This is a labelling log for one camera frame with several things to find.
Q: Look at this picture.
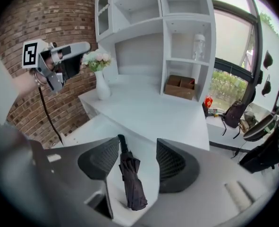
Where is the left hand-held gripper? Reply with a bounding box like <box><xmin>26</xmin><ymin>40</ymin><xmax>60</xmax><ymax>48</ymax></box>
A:
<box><xmin>21</xmin><ymin>38</ymin><xmax>91</xmax><ymax>94</ymax></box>

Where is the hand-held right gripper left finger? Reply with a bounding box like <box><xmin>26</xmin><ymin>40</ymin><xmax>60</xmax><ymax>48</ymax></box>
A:
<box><xmin>44</xmin><ymin>136</ymin><xmax>120</xmax><ymax>219</ymax></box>

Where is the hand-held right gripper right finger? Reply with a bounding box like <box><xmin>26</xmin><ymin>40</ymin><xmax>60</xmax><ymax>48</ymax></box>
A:
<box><xmin>156</xmin><ymin>138</ymin><xmax>239</xmax><ymax>194</ymax></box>

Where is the person's left forearm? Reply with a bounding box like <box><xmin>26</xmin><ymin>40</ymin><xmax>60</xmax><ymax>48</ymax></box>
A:
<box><xmin>2</xmin><ymin>71</ymin><xmax>40</xmax><ymax>99</ymax></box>

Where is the white desk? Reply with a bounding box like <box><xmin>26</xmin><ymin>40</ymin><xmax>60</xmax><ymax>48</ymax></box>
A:
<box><xmin>78</xmin><ymin>75</ymin><xmax>211</xmax><ymax>151</ymax></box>

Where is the person's left hand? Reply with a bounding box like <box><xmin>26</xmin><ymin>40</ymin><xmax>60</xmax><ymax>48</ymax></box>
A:
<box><xmin>42</xmin><ymin>52</ymin><xmax>58</xmax><ymax>73</ymax></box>

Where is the pale flower bouquet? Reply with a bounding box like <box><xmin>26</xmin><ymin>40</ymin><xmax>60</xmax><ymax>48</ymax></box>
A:
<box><xmin>82</xmin><ymin>50</ymin><xmax>112</xmax><ymax>72</ymax></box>

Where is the white ceramic vase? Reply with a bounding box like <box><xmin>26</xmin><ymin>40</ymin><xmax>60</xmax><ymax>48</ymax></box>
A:
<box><xmin>94</xmin><ymin>70</ymin><xmax>112</xmax><ymax>101</ymax></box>

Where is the white shelf hutch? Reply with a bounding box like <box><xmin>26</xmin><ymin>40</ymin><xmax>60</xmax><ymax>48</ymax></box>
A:
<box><xmin>94</xmin><ymin>0</ymin><xmax>217</xmax><ymax>104</ymax></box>

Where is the red snack packet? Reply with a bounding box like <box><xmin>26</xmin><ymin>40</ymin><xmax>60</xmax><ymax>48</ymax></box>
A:
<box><xmin>204</xmin><ymin>96</ymin><xmax>214</xmax><ymax>109</ymax></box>

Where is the black backpack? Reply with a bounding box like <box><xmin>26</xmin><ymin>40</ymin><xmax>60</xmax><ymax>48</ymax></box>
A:
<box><xmin>221</xmin><ymin>100</ymin><xmax>247</xmax><ymax>140</ymax></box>

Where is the brown cardboard organiser box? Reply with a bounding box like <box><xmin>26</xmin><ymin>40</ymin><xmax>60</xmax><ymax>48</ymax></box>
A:
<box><xmin>164</xmin><ymin>74</ymin><xmax>197</xmax><ymax>101</ymax></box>

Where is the olive green bag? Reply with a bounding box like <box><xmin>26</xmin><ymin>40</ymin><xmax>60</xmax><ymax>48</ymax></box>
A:
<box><xmin>239</xmin><ymin>116</ymin><xmax>258</xmax><ymax>132</ymax></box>

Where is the black shell with green stripe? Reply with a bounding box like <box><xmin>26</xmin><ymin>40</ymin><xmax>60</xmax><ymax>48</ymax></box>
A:
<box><xmin>243</xmin><ymin>113</ymin><xmax>277</xmax><ymax>142</ymax></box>

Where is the hanging black bag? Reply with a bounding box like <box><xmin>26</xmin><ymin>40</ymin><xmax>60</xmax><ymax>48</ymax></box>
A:
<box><xmin>261</xmin><ymin>74</ymin><xmax>272</xmax><ymax>97</ymax></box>
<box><xmin>262</xmin><ymin>50</ymin><xmax>275</xmax><ymax>70</ymax></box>

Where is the clear glass jar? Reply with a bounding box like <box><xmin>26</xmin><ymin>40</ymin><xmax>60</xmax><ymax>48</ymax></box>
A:
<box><xmin>193</xmin><ymin>33</ymin><xmax>206</xmax><ymax>61</ymax></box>

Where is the beaded bracelet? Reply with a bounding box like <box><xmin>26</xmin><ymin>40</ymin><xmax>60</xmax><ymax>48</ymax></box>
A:
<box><xmin>33</xmin><ymin>70</ymin><xmax>47</xmax><ymax>88</ymax></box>

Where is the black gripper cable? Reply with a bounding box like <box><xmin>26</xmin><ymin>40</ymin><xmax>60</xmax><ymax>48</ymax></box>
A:
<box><xmin>37</xmin><ymin>86</ymin><xmax>65</xmax><ymax>147</ymax></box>

